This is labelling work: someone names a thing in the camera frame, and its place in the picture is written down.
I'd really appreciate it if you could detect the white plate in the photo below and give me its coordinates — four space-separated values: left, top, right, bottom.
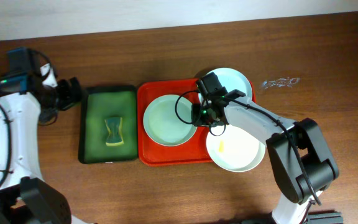
206 125 266 172

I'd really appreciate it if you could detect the pale green plate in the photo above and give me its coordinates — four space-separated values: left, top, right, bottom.
143 95 197 147

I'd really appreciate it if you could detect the yellow green scrub sponge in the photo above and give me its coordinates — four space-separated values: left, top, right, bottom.
104 117 124 147

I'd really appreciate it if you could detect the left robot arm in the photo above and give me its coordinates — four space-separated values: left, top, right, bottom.
0 47 82 224

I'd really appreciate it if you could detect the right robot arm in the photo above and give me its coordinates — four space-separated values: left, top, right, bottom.
191 72 343 223

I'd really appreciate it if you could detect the dark green tray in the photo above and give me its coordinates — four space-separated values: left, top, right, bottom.
78 85 138 164

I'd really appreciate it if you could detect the red plastic tray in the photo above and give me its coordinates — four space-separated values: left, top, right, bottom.
137 78 212 166

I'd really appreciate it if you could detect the light blue plate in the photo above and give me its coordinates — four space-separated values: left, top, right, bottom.
206 68 254 101

